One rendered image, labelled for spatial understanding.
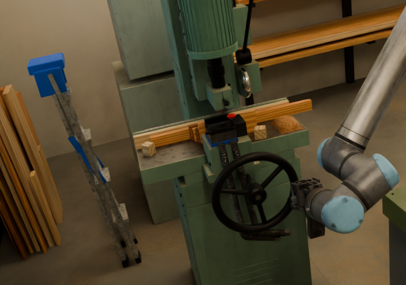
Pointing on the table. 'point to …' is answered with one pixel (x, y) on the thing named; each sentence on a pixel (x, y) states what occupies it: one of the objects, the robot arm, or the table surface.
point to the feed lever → (243, 56)
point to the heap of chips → (286, 124)
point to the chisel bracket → (217, 94)
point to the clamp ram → (216, 119)
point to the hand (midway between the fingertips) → (297, 198)
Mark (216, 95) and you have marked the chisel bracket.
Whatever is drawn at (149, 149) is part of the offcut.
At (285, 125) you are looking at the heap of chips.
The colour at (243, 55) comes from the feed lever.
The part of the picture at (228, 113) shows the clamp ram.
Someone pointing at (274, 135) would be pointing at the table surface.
